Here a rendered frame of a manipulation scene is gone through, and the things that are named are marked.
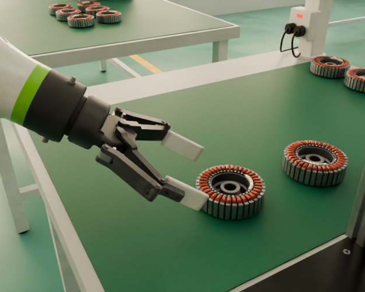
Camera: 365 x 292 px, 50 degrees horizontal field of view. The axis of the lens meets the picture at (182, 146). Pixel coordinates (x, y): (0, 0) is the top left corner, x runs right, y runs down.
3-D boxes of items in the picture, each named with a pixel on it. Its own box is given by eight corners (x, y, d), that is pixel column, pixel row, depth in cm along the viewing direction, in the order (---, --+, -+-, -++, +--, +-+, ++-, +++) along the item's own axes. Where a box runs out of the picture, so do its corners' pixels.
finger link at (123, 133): (121, 126, 58) (115, 127, 56) (170, 178, 53) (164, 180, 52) (110, 146, 59) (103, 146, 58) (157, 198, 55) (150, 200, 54)
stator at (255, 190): (197, 222, 60) (197, 203, 59) (194, 180, 70) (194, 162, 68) (269, 221, 61) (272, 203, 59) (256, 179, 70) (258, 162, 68)
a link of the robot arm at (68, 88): (41, 77, 49) (60, 55, 57) (12, 146, 54) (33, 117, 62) (86, 99, 51) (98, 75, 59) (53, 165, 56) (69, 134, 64)
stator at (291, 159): (284, 150, 79) (287, 134, 77) (343, 160, 76) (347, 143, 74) (278, 181, 70) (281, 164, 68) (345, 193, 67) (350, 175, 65)
